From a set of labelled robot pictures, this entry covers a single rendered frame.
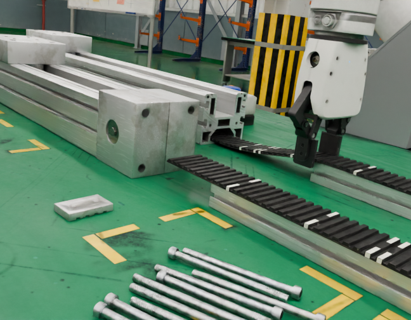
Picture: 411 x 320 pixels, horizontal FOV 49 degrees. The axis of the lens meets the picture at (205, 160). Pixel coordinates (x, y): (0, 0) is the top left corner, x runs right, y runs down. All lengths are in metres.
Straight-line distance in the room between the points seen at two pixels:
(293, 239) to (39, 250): 0.22
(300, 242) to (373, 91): 0.60
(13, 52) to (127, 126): 0.40
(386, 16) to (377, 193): 0.56
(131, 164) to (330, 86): 0.27
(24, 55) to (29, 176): 0.39
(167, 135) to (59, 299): 0.30
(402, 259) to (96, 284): 0.24
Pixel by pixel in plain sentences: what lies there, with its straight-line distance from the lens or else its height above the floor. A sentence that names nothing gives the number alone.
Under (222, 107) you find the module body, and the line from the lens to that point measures 0.81.
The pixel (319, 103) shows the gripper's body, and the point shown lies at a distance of 0.59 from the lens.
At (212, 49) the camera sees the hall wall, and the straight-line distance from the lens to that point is 11.70.
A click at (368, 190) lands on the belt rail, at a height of 0.79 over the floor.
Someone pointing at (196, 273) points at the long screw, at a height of 0.78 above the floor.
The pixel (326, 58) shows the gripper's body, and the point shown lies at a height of 0.95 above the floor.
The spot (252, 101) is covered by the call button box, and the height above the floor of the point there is 0.83.
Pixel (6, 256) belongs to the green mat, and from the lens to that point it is 0.40.
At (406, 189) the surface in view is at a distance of 0.58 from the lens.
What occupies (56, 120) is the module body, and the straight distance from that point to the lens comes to 0.75.
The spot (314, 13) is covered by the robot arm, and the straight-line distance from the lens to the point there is 0.62.
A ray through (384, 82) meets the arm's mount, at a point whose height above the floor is 0.90.
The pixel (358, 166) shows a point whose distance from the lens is 0.63.
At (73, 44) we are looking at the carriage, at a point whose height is 0.89.
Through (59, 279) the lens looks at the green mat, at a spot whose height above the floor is 0.78.
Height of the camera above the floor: 0.97
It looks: 17 degrees down
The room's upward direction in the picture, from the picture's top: 6 degrees clockwise
